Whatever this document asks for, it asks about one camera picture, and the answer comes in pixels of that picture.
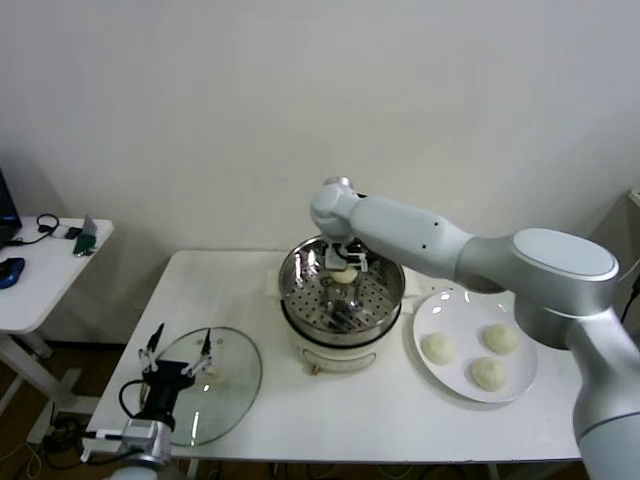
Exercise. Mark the white steamed baozi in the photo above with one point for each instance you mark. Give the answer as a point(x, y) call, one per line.
point(344, 276)
point(500, 339)
point(489, 373)
point(439, 348)

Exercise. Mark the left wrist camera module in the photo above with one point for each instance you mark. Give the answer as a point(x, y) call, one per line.
point(107, 435)

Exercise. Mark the small grey stand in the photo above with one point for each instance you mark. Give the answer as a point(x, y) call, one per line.
point(90, 227)

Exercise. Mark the green circuit board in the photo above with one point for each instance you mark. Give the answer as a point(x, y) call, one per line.
point(85, 246)

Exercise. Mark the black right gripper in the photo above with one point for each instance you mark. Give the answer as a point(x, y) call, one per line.
point(347, 248)

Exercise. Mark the small black device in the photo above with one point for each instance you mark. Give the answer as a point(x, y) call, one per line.
point(73, 233)

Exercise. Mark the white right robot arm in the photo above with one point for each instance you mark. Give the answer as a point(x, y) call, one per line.
point(400, 225)

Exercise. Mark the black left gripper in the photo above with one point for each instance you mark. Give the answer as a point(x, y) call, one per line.
point(167, 377)

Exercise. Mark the black wall plug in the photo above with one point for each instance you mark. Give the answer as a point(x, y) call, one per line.
point(636, 286)

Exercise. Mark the white side table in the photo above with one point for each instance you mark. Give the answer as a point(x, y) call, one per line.
point(45, 280)

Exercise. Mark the black laptop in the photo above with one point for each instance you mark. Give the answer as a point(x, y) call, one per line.
point(6, 215)

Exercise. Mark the round glass pot lid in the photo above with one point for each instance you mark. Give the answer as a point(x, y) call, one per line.
point(237, 370)

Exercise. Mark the perforated steel steamer basket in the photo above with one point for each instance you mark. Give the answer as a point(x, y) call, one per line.
point(300, 270)

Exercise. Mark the blue computer mouse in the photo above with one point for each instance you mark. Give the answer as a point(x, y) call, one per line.
point(11, 272)

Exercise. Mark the black floor power strip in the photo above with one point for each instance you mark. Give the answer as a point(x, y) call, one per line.
point(62, 432)

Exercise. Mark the large white round plate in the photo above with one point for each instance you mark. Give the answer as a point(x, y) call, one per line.
point(450, 385)

